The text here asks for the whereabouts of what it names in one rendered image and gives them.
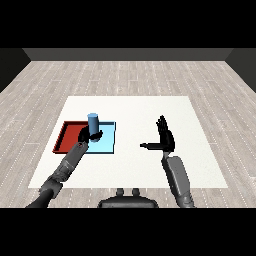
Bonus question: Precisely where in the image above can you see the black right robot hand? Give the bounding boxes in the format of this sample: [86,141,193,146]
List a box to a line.
[139,115,176,153]

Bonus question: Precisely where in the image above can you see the light blue shallow open box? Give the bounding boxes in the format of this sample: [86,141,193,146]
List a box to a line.
[83,121,117,155]

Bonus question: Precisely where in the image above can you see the blue can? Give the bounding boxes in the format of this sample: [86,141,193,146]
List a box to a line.
[87,112,100,143]

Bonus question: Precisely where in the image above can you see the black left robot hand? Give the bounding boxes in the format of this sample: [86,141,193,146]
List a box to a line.
[77,128,104,145]

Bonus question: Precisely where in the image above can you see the dark grey robot body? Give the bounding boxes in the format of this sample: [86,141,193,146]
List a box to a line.
[97,187,160,209]

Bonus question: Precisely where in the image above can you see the red shallow open box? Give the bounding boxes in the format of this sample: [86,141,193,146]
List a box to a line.
[52,120,90,155]

